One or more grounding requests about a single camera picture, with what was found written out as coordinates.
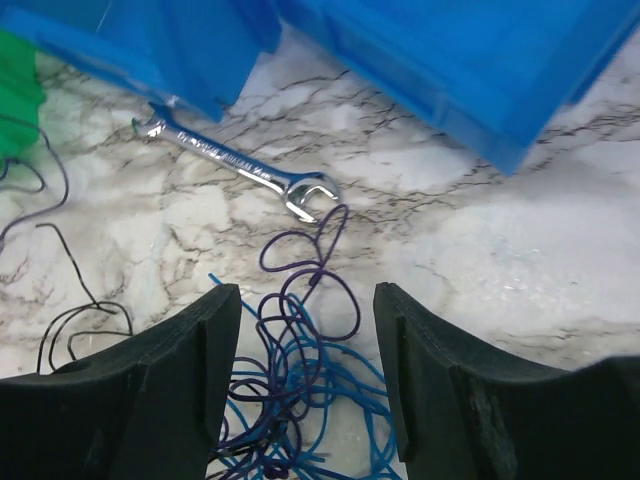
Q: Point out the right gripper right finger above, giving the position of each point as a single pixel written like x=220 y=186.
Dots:
x=465 y=409

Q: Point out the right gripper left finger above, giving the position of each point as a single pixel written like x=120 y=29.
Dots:
x=149 y=407

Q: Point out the chrome combination wrench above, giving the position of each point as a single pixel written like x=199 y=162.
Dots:
x=294 y=189

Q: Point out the green plastic bin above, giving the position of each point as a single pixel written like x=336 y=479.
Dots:
x=21 y=95

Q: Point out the right blue plastic bin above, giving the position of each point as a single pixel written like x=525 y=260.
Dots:
x=488 y=73

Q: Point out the blue plastic bin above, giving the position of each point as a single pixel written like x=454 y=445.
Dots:
x=189 y=54
x=488 y=73

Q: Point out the left blue plastic bin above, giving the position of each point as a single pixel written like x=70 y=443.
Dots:
x=189 y=54

